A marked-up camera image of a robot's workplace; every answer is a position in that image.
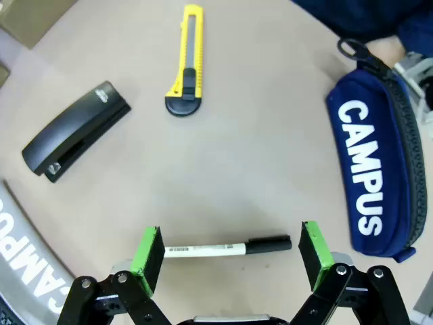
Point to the yellow utility knife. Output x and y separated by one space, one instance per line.
193 67

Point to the person in blue coat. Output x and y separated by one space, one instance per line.
372 17

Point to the blue CAMPUS pencil case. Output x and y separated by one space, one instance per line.
372 169

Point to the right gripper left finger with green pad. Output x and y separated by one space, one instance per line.
149 257

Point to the large cardboard box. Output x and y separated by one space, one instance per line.
3 74

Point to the small cardboard box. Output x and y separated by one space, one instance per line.
27 17

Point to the person's left hand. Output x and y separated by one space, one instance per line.
387 50

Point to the black stapler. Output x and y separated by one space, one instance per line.
74 125

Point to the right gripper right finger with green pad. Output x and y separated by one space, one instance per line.
318 257

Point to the white marker with black cap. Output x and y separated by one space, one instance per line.
209 250

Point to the gray CAMPUS pencil case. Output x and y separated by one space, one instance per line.
27 271

